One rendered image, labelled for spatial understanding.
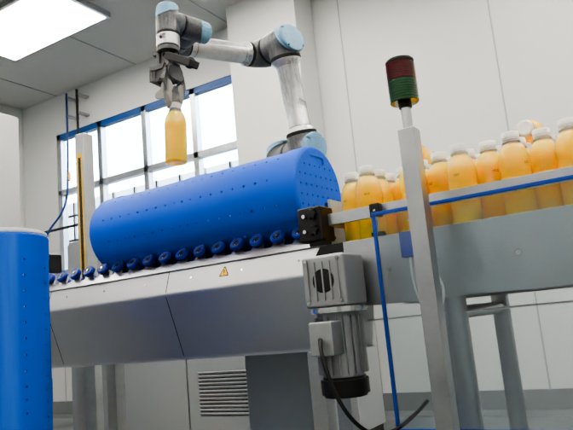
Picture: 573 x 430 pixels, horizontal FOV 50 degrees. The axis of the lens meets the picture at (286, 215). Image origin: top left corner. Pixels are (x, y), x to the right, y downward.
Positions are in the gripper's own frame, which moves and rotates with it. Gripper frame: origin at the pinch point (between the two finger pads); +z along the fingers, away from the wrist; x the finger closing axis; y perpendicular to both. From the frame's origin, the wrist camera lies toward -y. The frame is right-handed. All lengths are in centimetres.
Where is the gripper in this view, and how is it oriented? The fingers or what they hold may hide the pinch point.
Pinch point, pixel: (175, 106)
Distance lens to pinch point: 201.4
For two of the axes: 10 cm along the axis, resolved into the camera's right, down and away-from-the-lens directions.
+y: -8.6, 1.5, 4.8
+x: -5.0, -1.4, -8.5
